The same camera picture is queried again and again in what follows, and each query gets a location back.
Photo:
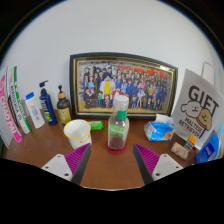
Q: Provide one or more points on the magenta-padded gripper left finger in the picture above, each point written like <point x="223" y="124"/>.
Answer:
<point x="77" y="158"/>

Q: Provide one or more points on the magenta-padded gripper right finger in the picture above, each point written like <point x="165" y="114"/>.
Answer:
<point x="146" y="158"/>

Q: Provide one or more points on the clear plastic bottle green label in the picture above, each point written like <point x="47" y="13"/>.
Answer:
<point x="118" y="133"/>

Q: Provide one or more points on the white mug yellow rim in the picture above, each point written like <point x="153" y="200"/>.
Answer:
<point x="77" y="133"/>

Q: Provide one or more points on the blue tissue pack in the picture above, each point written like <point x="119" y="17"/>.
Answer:
<point x="159" y="130"/>

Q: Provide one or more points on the small green pack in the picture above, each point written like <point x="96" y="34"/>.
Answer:
<point x="96" y="125"/>

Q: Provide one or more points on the colourful puzzle cube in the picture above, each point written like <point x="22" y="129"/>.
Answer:
<point x="192" y="139"/>

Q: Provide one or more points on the dark pump bottle yellow label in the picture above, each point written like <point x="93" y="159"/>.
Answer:
<point x="64" y="110"/>

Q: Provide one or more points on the dark blue pump bottle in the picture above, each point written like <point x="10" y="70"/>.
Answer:
<point x="48" y="108"/>

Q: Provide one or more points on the white bottle blue cap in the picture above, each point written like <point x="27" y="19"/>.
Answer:
<point x="35" y="113"/>

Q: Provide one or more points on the blue detergent bottle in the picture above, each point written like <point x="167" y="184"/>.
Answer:
<point x="208" y="150"/>

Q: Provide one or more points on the black gold framed group picture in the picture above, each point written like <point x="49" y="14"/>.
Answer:
<point x="140" y="83"/>

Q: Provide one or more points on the white paper gift bag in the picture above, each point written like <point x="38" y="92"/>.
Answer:
<point x="200" y="100"/>

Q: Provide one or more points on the tall white green box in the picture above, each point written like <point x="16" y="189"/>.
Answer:
<point x="19" y="103"/>

